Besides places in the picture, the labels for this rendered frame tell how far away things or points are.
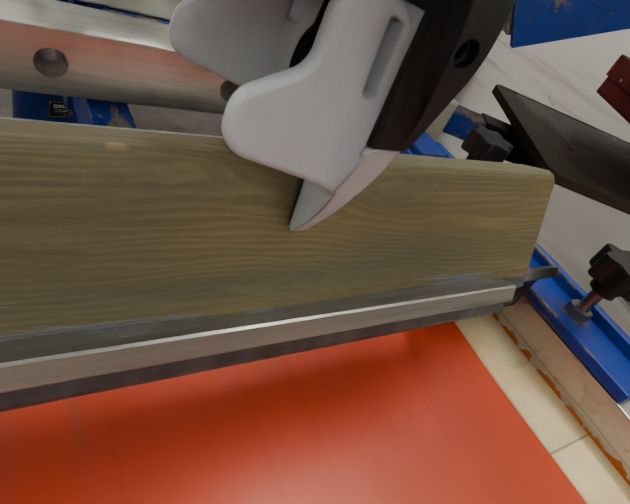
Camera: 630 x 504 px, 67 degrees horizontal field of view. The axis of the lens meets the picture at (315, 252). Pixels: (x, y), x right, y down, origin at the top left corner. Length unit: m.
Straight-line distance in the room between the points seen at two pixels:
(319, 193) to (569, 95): 2.30
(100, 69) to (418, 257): 0.27
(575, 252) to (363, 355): 2.08
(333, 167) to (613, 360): 0.31
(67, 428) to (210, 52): 0.18
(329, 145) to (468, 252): 0.14
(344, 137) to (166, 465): 0.18
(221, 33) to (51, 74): 0.23
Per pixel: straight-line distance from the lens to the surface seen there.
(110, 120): 0.54
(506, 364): 0.42
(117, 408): 0.27
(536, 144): 0.97
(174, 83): 0.42
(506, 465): 0.36
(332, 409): 0.30
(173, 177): 0.17
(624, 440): 0.42
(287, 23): 0.20
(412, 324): 0.28
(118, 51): 0.40
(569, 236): 2.39
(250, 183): 0.18
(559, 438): 0.41
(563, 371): 0.43
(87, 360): 0.17
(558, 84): 2.48
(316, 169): 0.16
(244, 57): 0.20
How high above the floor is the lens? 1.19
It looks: 38 degrees down
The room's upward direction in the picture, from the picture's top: 28 degrees clockwise
